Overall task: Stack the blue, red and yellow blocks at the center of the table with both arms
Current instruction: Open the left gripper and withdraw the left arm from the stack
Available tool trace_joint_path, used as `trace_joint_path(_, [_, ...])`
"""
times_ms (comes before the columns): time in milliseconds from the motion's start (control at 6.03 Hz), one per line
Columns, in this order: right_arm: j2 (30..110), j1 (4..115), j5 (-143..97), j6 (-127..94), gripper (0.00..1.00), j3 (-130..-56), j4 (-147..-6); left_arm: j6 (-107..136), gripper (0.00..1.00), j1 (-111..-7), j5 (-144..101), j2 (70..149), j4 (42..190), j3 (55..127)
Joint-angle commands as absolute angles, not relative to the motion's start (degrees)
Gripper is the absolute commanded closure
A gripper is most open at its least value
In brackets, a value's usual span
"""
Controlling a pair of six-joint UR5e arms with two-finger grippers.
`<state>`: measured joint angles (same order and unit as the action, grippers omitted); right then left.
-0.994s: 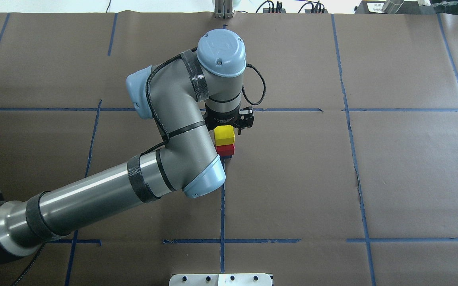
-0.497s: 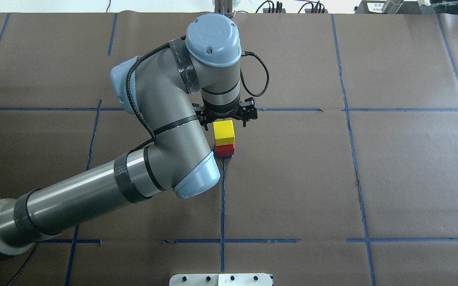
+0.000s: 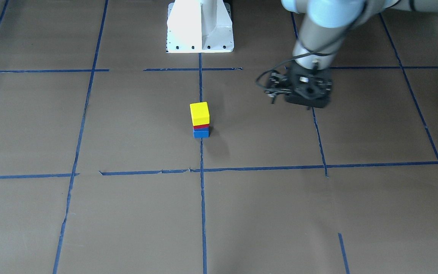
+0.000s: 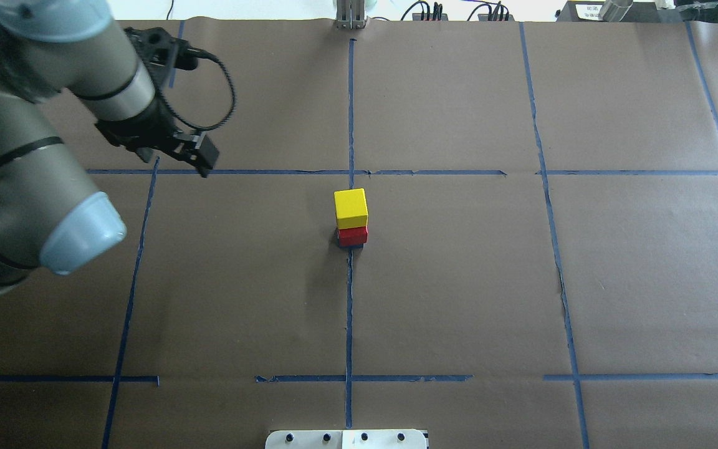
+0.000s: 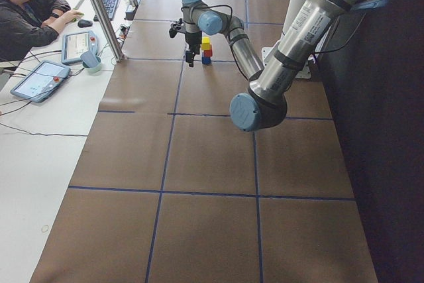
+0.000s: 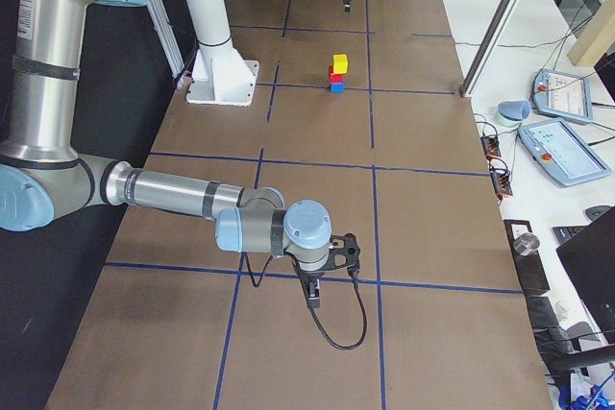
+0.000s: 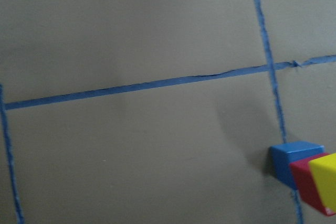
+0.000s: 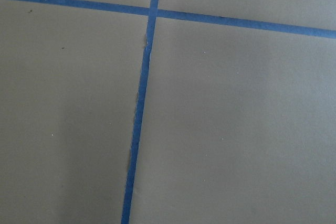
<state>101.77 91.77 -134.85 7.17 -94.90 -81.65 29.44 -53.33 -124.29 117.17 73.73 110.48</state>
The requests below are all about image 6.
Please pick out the yellow wooden cube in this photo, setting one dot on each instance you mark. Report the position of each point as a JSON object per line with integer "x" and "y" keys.
{"x": 340, "y": 64}

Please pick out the red wooden cube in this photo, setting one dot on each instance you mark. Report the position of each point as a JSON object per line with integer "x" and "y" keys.
{"x": 335, "y": 78}

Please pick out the blue wooden cube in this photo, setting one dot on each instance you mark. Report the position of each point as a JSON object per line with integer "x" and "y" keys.
{"x": 337, "y": 87}

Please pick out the orange black connector strip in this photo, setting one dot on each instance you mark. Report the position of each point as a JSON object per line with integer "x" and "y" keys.
{"x": 491, "y": 146}

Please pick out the far teach pendant tablet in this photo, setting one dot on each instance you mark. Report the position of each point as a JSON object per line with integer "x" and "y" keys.
{"x": 560, "y": 94}

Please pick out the teach pendant tablet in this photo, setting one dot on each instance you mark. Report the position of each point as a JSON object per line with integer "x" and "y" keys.
{"x": 560, "y": 94}
{"x": 562, "y": 153}

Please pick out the near teach pendant tablet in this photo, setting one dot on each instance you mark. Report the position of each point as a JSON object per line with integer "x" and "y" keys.
{"x": 562, "y": 153}

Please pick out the black laptop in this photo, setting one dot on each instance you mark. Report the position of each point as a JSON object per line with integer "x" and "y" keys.
{"x": 588, "y": 259}

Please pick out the black computer mouse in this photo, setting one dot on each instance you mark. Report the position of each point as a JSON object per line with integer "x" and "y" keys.
{"x": 595, "y": 212}

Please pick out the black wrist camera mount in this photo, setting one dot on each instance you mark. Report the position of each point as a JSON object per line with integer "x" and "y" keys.
{"x": 343, "y": 253}

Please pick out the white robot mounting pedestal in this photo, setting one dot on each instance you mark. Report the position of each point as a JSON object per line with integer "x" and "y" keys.
{"x": 220, "y": 76}

